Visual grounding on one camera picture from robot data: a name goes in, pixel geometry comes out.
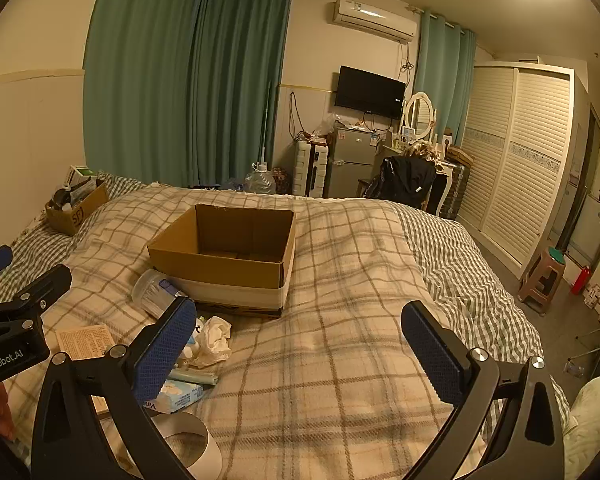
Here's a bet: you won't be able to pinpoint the white air conditioner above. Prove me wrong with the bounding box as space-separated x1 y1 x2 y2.
329 0 419 44

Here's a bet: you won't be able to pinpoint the white louvered wardrobe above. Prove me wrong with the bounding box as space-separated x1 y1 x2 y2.
454 62 589 267

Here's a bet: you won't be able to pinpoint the silver small fridge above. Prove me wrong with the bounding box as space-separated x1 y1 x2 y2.
324 122 381 199

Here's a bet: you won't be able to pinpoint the white mop pole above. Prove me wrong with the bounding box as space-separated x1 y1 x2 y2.
258 80 272 166

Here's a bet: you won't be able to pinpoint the white toy figure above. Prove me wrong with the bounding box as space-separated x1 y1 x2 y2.
182 312 207 361

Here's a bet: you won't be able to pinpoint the light green curtain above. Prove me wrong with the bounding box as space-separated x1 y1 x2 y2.
412 9 479 137

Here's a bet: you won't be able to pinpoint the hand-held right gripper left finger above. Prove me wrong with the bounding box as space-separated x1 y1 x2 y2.
30 296 198 480

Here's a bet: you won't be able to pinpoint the black wall television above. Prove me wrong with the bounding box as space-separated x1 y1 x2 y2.
334 65 407 121

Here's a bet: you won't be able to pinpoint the green checked bed sheet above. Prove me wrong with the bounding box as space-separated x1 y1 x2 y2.
0 172 545 361

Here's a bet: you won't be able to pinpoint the large cardboard box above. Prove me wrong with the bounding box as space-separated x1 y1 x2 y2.
147 203 297 319

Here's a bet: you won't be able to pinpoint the patterned dark bag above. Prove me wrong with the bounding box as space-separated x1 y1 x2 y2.
272 167 296 194

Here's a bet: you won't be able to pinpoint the white paper strip roll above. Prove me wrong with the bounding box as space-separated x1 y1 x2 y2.
147 412 224 480

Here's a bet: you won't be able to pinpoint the white tissue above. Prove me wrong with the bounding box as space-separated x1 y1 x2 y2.
194 314 234 364

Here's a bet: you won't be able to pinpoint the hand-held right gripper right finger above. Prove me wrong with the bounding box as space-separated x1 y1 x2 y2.
401 301 567 480

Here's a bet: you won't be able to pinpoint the white dressing table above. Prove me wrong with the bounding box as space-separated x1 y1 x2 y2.
379 139 459 217

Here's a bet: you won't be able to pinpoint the person's left hand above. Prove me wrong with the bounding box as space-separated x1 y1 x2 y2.
0 381 17 442

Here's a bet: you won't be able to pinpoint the clear plastic jar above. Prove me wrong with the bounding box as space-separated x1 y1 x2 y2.
131 268 187 319

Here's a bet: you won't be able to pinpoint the small yellowish paper box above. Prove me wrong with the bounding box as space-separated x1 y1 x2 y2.
56 324 114 362

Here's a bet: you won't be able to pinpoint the white suitcase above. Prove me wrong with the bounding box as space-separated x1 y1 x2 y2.
293 138 330 198

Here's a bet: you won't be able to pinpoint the blond furry item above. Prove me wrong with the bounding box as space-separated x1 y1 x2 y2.
404 142 444 162

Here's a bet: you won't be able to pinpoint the beige plaid blanket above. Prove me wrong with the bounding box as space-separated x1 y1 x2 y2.
4 187 572 480

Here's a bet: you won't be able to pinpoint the black jacket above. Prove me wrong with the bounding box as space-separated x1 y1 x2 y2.
366 154 437 207

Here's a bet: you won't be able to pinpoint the silver suitcase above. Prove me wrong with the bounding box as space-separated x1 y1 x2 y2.
439 162 472 220

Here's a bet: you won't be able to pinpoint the red fire extinguisher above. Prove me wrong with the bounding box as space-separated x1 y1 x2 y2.
570 265 592 295

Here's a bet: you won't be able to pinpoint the brown plastic stool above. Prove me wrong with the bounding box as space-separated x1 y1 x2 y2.
517 247 567 317

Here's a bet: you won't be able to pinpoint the white pillow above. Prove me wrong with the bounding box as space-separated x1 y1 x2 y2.
562 374 600 480

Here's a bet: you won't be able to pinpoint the oval white vanity mirror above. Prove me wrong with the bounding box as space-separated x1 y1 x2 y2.
403 91 439 144

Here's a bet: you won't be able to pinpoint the green and white carton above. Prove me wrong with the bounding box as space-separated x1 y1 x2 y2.
67 165 102 187

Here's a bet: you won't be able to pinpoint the pale green tube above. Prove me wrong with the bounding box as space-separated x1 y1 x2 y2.
171 367 219 387

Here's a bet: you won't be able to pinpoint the blue tissue pack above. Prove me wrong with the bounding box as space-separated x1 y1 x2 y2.
142 379 204 414

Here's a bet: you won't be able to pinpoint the large clear water bottle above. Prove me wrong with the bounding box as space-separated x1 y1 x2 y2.
243 162 277 195

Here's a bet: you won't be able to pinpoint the hanging wall cables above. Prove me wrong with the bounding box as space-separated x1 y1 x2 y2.
287 90 307 142

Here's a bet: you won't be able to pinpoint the small cardboard box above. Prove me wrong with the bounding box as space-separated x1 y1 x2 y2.
44 180 110 237

